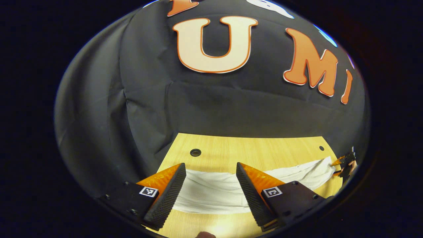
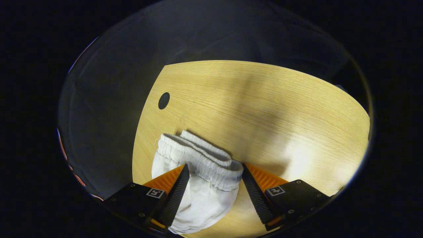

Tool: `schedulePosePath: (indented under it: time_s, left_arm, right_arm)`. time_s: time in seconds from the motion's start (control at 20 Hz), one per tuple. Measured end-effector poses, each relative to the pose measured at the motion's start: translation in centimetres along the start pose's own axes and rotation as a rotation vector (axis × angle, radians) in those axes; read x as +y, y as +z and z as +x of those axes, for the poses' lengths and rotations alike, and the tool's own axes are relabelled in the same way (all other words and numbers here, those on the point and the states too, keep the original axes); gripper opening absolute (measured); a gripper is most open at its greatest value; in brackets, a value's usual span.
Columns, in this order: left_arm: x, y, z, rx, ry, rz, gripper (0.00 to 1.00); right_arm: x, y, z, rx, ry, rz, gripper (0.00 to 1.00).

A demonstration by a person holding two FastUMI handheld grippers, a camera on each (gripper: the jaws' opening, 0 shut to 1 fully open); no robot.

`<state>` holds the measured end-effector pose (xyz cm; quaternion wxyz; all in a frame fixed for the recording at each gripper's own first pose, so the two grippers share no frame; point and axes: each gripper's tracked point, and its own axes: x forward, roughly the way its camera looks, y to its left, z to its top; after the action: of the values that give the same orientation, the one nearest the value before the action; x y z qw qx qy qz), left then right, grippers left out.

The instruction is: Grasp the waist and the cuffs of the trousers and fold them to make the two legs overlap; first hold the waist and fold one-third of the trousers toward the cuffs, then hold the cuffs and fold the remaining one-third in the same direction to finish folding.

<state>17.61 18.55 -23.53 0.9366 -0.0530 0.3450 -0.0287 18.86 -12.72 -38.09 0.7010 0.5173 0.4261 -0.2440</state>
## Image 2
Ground white jeans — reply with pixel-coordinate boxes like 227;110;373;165
151;130;244;234

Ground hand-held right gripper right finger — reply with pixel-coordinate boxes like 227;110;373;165
242;163;331;231

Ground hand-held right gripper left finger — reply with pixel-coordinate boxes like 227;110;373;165
105;164;190;229

